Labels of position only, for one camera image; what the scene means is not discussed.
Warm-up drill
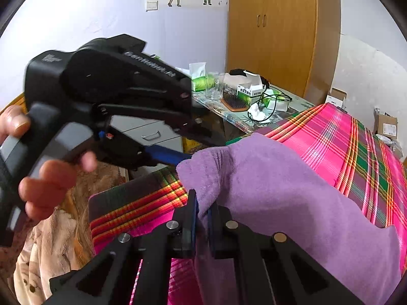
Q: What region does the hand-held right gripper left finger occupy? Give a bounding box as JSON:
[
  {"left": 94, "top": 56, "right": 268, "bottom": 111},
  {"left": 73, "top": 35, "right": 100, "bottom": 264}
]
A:
[{"left": 48, "top": 189, "right": 199, "bottom": 305}]

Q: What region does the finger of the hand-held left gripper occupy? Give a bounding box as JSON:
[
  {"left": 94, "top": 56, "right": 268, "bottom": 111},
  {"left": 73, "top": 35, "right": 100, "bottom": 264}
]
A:
[
  {"left": 97, "top": 130, "right": 192, "bottom": 168},
  {"left": 92, "top": 103, "right": 221, "bottom": 149}
]

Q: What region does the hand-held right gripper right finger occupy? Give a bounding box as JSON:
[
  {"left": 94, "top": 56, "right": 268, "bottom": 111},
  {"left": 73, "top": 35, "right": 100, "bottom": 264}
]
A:
[{"left": 207, "top": 202, "right": 366, "bottom": 305}]

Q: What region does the person's left hand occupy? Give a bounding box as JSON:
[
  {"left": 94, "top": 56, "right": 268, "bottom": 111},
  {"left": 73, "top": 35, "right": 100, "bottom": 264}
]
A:
[{"left": 0, "top": 105, "right": 98, "bottom": 220}]

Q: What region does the grey drawer cabinet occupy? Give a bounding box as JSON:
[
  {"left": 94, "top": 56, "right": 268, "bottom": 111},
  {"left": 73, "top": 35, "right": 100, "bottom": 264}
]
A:
[{"left": 110, "top": 114, "right": 185, "bottom": 162}]

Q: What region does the green tissue pack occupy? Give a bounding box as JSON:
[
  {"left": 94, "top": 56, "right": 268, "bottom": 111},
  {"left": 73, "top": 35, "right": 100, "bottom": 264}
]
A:
[
  {"left": 262, "top": 89, "right": 290, "bottom": 112},
  {"left": 189, "top": 62, "right": 215, "bottom": 92}
]

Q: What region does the clear drinking glass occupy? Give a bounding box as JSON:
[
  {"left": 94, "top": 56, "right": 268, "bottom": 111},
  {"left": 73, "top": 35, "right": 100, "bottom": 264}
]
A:
[
  {"left": 205, "top": 74, "right": 219, "bottom": 100},
  {"left": 214, "top": 71, "right": 226, "bottom": 97}
]

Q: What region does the orange hairbrush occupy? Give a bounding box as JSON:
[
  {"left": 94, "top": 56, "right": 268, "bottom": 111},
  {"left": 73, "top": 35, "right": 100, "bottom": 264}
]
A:
[{"left": 220, "top": 90, "right": 252, "bottom": 112}]

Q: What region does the black bundle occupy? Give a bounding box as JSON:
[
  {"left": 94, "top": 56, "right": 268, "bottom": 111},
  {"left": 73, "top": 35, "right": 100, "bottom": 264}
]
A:
[{"left": 229, "top": 69, "right": 271, "bottom": 90}]

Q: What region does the white green medicine box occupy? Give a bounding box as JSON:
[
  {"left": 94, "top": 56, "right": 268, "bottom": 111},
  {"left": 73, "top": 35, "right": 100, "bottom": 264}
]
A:
[{"left": 237, "top": 83, "right": 264, "bottom": 105}]

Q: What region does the crumpled white tissue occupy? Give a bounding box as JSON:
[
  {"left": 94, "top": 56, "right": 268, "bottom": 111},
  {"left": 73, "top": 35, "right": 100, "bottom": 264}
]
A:
[{"left": 247, "top": 103, "right": 271, "bottom": 123}]

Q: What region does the pale cardboard box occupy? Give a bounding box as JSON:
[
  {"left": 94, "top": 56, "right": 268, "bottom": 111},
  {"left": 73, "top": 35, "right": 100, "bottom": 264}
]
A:
[{"left": 224, "top": 71, "right": 266, "bottom": 91}]

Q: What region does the wooden wardrobe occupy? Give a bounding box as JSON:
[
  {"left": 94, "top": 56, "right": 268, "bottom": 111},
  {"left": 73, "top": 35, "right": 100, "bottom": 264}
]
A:
[{"left": 226, "top": 0, "right": 341, "bottom": 100}]

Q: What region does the floral top folding table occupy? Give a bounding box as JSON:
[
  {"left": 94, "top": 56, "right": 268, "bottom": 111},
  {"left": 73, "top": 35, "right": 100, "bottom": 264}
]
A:
[{"left": 191, "top": 79, "right": 315, "bottom": 134}]

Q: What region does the beige plush cloth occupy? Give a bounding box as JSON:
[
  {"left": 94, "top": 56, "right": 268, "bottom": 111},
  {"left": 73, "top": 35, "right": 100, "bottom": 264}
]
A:
[{"left": 13, "top": 162, "right": 128, "bottom": 305}]

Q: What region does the pink green plaid blanket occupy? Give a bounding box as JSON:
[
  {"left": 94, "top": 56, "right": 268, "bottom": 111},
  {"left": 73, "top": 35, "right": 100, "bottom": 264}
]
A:
[{"left": 89, "top": 103, "right": 407, "bottom": 305}]

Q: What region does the white cardboard box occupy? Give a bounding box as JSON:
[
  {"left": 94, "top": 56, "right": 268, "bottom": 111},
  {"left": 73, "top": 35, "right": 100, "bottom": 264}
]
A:
[{"left": 327, "top": 87, "right": 348, "bottom": 107}]

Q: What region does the grey mailing bag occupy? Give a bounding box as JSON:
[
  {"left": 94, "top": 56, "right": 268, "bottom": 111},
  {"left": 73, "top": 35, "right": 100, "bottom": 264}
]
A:
[{"left": 380, "top": 135, "right": 404, "bottom": 159}]

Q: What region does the brown cardboard box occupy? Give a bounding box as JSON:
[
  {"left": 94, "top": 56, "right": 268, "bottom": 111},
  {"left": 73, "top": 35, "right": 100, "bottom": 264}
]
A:
[{"left": 374, "top": 108, "right": 399, "bottom": 139}]

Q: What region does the black cable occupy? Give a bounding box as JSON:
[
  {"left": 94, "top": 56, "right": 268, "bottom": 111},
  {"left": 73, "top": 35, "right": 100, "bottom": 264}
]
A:
[{"left": 251, "top": 83, "right": 293, "bottom": 124}]

